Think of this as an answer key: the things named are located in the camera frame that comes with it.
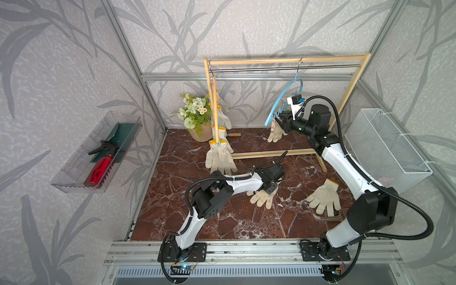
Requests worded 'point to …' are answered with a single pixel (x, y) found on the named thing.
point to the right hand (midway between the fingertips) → (275, 113)
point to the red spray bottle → (100, 171)
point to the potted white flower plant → (196, 114)
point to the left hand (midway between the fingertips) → (269, 184)
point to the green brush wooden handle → (234, 134)
